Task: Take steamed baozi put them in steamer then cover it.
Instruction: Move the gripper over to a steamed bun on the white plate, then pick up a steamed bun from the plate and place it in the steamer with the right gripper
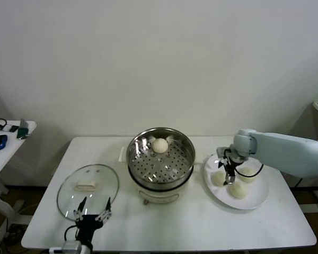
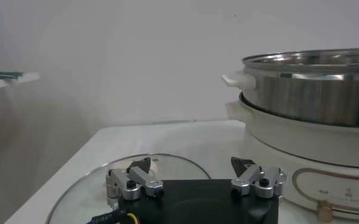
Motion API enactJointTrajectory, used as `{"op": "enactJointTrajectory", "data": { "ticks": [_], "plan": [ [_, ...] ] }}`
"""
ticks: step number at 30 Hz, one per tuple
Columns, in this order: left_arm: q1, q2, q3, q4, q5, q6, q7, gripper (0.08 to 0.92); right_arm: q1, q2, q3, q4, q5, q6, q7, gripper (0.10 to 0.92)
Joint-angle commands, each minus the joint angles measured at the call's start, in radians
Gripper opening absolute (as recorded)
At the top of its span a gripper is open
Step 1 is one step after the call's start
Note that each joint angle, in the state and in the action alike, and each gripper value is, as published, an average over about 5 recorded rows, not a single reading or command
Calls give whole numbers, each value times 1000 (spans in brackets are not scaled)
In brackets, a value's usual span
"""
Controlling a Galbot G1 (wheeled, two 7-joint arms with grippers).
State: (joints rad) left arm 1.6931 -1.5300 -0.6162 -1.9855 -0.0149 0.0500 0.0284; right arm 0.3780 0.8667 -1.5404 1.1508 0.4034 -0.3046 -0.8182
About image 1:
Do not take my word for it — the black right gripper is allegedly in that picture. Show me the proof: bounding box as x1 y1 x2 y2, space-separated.
217 149 244 186

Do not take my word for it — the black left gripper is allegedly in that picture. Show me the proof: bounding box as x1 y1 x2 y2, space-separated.
73 196 112 241

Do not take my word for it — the white steamed baozi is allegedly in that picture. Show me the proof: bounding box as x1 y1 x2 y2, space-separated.
151 137 168 154
211 171 227 188
238 167 257 183
228 183 249 199

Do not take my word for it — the round glass pot lid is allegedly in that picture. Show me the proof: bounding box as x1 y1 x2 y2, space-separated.
57 164 120 220

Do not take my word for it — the steel steamer pot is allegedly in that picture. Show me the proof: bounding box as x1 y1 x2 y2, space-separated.
118 147 204 206

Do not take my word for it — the perforated steel steamer basket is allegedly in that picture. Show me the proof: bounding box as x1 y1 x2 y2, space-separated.
126 128 196 190

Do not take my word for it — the white round plate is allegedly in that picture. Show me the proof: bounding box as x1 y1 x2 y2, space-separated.
203 151 270 211

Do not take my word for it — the floor power strip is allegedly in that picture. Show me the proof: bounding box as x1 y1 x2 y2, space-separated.
5 224 26 240

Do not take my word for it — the white side table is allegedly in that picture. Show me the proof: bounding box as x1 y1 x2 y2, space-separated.
0 119 37 225

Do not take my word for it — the green upright gadget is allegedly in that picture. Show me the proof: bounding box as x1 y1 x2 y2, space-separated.
17 118 30 140

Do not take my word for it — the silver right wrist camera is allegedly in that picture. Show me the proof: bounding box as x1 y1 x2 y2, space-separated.
216 147 230 161

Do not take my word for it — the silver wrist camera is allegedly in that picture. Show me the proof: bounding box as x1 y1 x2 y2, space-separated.
216 147 230 161
63 240 83 254

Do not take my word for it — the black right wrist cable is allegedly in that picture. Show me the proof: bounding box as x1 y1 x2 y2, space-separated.
237 163 264 178

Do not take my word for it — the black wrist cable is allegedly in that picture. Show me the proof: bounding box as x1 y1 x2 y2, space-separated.
237 163 264 178
64 224 77 240

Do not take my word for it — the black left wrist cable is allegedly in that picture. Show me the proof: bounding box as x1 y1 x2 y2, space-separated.
64 224 77 240

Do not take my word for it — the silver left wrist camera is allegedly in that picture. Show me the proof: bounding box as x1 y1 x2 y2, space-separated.
63 240 83 254

